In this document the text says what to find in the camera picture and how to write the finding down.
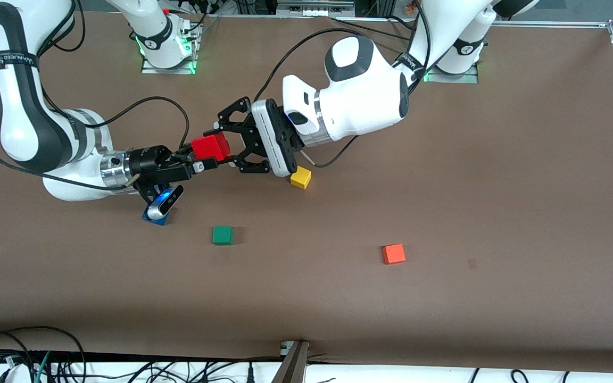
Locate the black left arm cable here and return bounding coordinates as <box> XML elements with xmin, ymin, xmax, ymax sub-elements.
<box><xmin>253</xmin><ymin>0</ymin><xmax>430</xmax><ymax>169</ymax></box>

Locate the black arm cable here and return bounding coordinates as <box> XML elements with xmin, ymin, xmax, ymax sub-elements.
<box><xmin>0</xmin><ymin>95</ymin><xmax>190</xmax><ymax>193</ymax></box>
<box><xmin>253</xmin><ymin>0</ymin><xmax>430</xmax><ymax>169</ymax></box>

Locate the blue block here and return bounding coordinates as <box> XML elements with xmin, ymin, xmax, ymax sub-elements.
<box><xmin>142</xmin><ymin>205</ymin><xmax>170</xmax><ymax>227</ymax></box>

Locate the black base cable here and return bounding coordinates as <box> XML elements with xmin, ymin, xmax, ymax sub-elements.
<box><xmin>330</xmin><ymin>18</ymin><xmax>419</xmax><ymax>43</ymax></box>

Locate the white power strip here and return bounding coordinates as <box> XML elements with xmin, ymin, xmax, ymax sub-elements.
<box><xmin>277</xmin><ymin>0</ymin><xmax>356</xmax><ymax>17</ymax></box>

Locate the black table edge rail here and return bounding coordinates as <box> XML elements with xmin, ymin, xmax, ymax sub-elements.
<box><xmin>0</xmin><ymin>348</ymin><xmax>286</xmax><ymax>365</ymax></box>

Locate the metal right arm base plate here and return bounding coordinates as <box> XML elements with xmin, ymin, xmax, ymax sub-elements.
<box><xmin>140</xmin><ymin>20</ymin><xmax>199</xmax><ymax>75</ymax></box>

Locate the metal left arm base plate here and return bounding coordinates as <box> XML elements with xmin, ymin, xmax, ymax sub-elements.
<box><xmin>422</xmin><ymin>53</ymin><xmax>480</xmax><ymax>84</ymax></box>

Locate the aluminium camera post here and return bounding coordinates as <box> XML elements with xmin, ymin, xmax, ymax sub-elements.
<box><xmin>271</xmin><ymin>340</ymin><xmax>310</xmax><ymax>383</ymax></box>

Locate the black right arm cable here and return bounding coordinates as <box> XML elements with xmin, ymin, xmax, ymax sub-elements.
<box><xmin>0</xmin><ymin>95</ymin><xmax>190</xmax><ymax>193</ymax></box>

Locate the red block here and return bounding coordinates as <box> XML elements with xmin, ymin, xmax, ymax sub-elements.
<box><xmin>190</xmin><ymin>132</ymin><xmax>231</xmax><ymax>161</ymax></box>

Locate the teal cable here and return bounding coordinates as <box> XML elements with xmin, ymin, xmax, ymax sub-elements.
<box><xmin>34</xmin><ymin>351</ymin><xmax>52</xmax><ymax>383</ymax></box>

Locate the orange block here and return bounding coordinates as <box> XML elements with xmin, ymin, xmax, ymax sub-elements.
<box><xmin>382</xmin><ymin>244</ymin><xmax>407</xmax><ymax>265</ymax></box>

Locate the yellow block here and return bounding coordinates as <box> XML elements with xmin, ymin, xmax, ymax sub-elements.
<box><xmin>290</xmin><ymin>165</ymin><xmax>312</xmax><ymax>190</ymax></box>

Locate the black looped cable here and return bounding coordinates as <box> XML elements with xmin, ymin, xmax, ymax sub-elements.
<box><xmin>0</xmin><ymin>326</ymin><xmax>87</xmax><ymax>383</ymax></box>

